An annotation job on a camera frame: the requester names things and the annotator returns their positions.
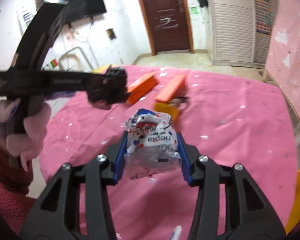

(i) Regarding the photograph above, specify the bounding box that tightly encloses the black cable bundle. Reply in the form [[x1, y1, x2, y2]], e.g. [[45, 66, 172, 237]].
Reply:
[[170, 96, 190, 110]]

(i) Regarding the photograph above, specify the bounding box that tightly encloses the brown door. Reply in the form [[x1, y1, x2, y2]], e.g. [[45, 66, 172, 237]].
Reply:
[[132, 0, 194, 55]]

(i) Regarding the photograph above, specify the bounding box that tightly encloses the person's right hand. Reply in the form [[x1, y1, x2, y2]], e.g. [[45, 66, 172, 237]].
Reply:
[[170, 225, 183, 240]]

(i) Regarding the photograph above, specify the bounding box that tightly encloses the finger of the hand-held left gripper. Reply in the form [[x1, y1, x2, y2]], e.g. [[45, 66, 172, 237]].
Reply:
[[47, 71, 95, 92]]

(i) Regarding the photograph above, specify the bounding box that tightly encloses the white printed tissue packet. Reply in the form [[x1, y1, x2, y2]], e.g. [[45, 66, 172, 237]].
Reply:
[[124, 108, 182, 180]]

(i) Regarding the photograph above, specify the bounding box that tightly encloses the white wardrobe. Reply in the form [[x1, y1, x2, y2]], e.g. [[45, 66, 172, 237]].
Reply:
[[202, 0, 278, 67]]

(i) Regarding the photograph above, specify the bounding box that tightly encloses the eye chart poster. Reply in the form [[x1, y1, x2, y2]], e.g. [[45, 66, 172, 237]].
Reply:
[[16, 5, 40, 34]]

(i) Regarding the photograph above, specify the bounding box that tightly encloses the yellow packet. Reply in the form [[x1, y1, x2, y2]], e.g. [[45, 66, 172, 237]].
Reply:
[[154, 102, 182, 123]]

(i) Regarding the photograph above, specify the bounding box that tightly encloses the pink printed sheet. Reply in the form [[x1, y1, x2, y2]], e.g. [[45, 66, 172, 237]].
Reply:
[[265, 0, 300, 120]]

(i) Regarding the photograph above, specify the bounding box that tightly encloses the person's left forearm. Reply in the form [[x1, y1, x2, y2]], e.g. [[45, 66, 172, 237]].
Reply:
[[0, 115, 42, 235]]

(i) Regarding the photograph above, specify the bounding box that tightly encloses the colourful calendar poster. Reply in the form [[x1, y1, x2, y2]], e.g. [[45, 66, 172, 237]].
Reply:
[[254, 0, 273, 37]]

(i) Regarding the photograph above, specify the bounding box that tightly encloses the small wall picture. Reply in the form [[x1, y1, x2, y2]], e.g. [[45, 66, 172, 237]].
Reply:
[[106, 28, 118, 42]]

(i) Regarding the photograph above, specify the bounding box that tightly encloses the pink star tablecloth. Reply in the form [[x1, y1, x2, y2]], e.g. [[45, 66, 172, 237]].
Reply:
[[39, 64, 299, 240]]

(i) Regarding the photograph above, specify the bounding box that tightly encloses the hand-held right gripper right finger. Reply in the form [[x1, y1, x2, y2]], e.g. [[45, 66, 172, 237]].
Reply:
[[176, 132, 287, 240]]

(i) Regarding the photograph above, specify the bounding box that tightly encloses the wall television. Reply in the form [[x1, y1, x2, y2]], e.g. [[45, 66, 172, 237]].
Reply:
[[40, 0, 107, 25]]

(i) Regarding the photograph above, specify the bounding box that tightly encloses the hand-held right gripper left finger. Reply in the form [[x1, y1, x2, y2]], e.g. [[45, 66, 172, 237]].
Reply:
[[20, 131, 129, 240]]

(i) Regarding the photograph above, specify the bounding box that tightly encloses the orange box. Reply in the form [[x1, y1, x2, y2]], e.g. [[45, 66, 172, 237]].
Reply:
[[155, 74, 187, 103], [126, 71, 158, 105]]

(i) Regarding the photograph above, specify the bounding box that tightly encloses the person's left hand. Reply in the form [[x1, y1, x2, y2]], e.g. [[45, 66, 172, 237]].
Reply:
[[0, 95, 52, 168]]

